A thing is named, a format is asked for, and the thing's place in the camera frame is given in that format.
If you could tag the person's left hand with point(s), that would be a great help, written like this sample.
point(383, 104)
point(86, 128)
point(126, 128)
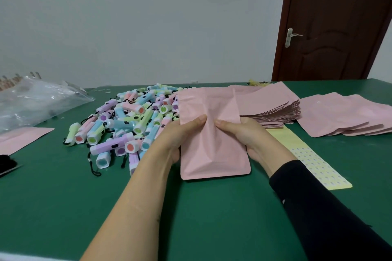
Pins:
point(170, 138)

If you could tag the person's right hand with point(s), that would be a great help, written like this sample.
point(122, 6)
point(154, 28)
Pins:
point(260, 141)

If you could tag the person's right thumb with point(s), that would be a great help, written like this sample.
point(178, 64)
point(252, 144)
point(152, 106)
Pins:
point(227, 127)

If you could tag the person's left thumb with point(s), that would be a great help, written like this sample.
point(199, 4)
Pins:
point(193, 124)

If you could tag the person's left forearm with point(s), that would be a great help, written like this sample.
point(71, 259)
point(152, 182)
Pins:
point(134, 208)

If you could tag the person's right forearm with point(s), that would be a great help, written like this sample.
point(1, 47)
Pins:
point(321, 218)

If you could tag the stack of empty pink pouches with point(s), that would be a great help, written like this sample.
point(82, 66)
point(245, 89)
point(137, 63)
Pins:
point(269, 104)

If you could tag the yellow tuft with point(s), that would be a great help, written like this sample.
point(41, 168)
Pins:
point(258, 83)

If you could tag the pile of pastel mini flashlights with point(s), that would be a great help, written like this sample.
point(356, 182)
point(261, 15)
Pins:
point(128, 123)

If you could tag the yellow sticker sheet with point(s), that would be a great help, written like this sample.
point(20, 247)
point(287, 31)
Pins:
point(315, 162)

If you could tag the dark brown wooden door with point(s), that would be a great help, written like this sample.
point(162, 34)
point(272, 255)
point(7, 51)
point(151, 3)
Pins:
point(333, 19)

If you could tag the clear plastic bag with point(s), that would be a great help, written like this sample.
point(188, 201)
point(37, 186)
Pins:
point(33, 104)

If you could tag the brown items behind bag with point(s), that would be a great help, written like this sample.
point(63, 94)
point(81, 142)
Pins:
point(12, 81)

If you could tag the black cloth item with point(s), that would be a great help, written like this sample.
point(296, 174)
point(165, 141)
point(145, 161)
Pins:
point(6, 164)

